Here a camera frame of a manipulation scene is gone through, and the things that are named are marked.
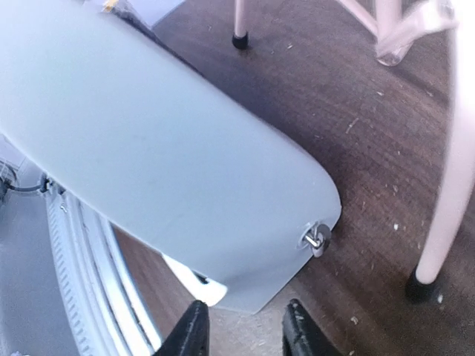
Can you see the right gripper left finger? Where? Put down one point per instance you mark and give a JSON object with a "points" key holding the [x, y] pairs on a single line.
{"points": [[190, 336]]}

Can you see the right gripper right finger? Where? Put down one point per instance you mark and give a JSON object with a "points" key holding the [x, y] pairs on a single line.
{"points": [[302, 336]]}

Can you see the white metronome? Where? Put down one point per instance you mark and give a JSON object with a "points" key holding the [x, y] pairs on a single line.
{"points": [[146, 141]]}

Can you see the pink music stand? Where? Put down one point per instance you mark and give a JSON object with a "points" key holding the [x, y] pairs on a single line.
{"points": [[457, 182]]}

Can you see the aluminium front rail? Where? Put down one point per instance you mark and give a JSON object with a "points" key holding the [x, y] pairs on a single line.
{"points": [[105, 311]]}

